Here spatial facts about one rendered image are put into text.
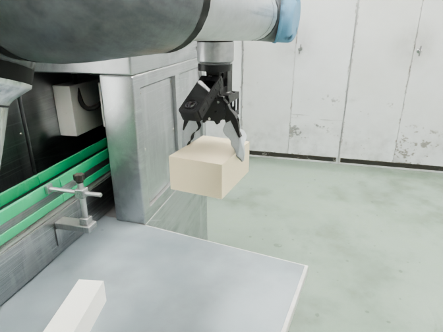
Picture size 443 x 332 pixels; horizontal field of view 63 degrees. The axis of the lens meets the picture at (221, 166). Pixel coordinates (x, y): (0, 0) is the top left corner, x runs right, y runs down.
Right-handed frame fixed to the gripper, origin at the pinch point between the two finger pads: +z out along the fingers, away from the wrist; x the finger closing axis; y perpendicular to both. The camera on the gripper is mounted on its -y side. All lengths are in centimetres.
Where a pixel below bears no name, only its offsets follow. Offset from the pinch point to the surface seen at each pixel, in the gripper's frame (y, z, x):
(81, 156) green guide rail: 21, 15, 60
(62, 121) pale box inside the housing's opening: 25, 5, 70
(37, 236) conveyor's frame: -12, 25, 45
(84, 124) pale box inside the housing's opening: 31, 7, 67
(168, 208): 38, 39, 37
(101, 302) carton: -17.3, 33.5, 20.8
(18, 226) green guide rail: -16, 20, 47
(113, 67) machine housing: 17.6, -16.0, 39.2
